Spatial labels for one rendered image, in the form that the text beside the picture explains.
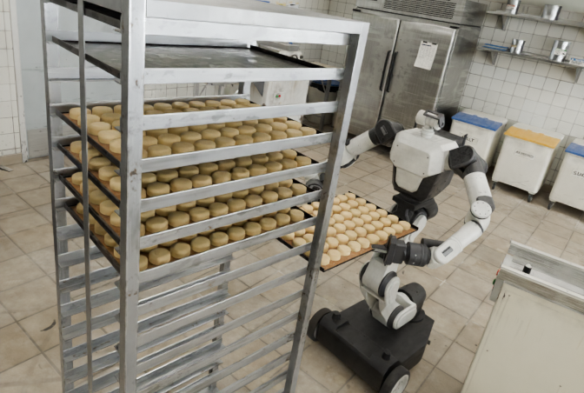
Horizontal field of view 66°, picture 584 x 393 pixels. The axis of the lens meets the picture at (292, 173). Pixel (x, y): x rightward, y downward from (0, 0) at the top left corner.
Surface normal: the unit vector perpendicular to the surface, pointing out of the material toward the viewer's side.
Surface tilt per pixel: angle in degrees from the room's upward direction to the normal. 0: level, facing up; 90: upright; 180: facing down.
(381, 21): 90
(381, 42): 90
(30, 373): 0
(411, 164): 91
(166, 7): 90
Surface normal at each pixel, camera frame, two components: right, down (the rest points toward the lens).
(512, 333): -0.54, 0.24
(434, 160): -0.04, 0.30
